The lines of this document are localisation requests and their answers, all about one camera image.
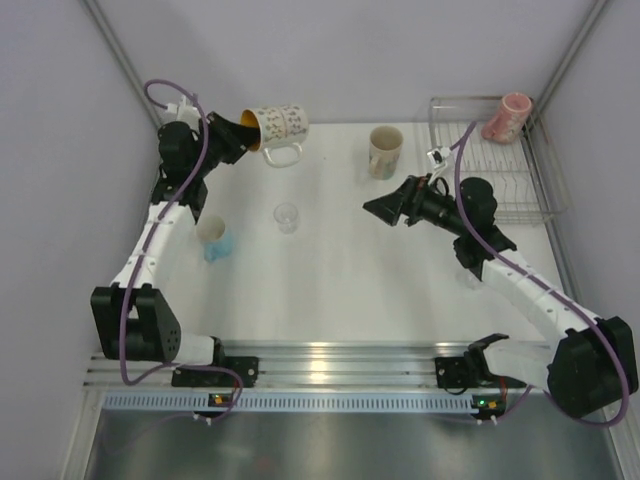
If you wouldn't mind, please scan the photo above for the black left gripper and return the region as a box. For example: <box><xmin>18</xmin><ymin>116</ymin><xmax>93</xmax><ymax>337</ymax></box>
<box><xmin>189</xmin><ymin>111</ymin><xmax>264</xmax><ymax>179</ymax></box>

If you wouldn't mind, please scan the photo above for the pink patterned mug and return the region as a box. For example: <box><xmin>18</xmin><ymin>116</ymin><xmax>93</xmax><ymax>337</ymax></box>
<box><xmin>481</xmin><ymin>92</ymin><xmax>533</xmax><ymax>144</ymax></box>

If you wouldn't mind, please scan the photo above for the clear glass cup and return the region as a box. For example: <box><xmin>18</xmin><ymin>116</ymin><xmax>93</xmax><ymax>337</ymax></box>
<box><xmin>273</xmin><ymin>202</ymin><xmax>300</xmax><ymax>234</ymax></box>
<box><xmin>462</xmin><ymin>270</ymin><xmax>482</xmax><ymax>290</ymax></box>

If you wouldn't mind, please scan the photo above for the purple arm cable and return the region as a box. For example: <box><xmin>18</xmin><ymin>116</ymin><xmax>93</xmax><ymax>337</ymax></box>
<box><xmin>447</xmin><ymin>119</ymin><xmax>630</xmax><ymax>429</ymax></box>
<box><xmin>119</xmin><ymin>78</ymin><xmax>245</xmax><ymax>419</ymax></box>

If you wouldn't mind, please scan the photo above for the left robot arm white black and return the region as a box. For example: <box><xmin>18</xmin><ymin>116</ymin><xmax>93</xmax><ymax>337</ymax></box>
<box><xmin>90</xmin><ymin>112</ymin><xmax>260</xmax><ymax>386</ymax></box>

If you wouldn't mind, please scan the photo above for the beige tall patterned mug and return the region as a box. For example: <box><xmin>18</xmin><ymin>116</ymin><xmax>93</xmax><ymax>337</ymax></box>
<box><xmin>368</xmin><ymin>125</ymin><xmax>404</xmax><ymax>180</ymax></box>

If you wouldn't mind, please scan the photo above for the grey slotted cable duct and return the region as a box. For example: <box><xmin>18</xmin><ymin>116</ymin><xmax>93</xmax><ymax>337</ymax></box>
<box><xmin>103</xmin><ymin>391</ymin><xmax>486</xmax><ymax>414</ymax></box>

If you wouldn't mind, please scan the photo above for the white mug orange inside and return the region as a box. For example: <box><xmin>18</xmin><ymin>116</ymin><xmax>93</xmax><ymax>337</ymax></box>
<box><xmin>240</xmin><ymin>104</ymin><xmax>310</xmax><ymax>168</ymax></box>

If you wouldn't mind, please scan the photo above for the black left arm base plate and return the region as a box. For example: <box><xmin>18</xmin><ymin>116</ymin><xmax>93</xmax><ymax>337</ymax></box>
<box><xmin>171</xmin><ymin>356</ymin><xmax>259</xmax><ymax>388</ymax></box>

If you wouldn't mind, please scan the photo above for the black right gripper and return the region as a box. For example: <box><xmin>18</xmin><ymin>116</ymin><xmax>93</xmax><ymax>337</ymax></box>
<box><xmin>363</xmin><ymin>173</ymin><xmax>468</xmax><ymax>238</ymax></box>

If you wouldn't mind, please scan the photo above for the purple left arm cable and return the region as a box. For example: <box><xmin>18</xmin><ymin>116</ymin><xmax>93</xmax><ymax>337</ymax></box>
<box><xmin>119</xmin><ymin>78</ymin><xmax>245</xmax><ymax>419</ymax></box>

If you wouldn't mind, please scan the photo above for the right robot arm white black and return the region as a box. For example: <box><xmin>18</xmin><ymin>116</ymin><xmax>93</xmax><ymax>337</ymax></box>
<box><xmin>363</xmin><ymin>176</ymin><xmax>639</xmax><ymax>419</ymax></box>

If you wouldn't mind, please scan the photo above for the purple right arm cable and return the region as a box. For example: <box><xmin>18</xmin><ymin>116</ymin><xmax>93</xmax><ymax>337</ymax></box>
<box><xmin>447</xmin><ymin>119</ymin><xmax>630</xmax><ymax>429</ymax></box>

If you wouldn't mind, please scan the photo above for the clear glass cup right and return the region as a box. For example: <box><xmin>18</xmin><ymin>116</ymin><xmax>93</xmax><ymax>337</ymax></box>
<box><xmin>462</xmin><ymin>270</ymin><xmax>482</xmax><ymax>290</ymax></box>

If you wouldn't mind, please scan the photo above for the clear glass cup left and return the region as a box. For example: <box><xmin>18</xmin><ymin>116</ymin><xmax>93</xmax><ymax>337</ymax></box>
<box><xmin>273</xmin><ymin>202</ymin><xmax>300</xmax><ymax>234</ymax></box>

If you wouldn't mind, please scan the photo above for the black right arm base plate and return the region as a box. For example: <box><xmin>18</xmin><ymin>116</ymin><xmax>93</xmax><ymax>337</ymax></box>
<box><xmin>434</xmin><ymin>357</ymin><xmax>496</xmax><ymax>396</ymax></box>

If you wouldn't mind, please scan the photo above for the light blue white cup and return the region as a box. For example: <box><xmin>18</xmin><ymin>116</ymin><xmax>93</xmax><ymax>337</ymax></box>
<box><xmin>196</xmin><ymin>215</ymin><xmax>234</xmax><ymax>263</ymax></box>

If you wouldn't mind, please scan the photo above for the aluminium mounting rail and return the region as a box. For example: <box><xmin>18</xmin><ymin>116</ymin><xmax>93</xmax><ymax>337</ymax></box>
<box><xmin>83</xmin><ymin>341</ymin><xmax>469</xmax><ymax>392</ymax></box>

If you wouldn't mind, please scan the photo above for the metal wire dish rack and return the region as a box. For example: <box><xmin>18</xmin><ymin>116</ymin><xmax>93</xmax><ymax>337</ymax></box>
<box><xmin>422</xmin><ymin>95</ymin><xmax>570</xmax><ymax>225</ymax></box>

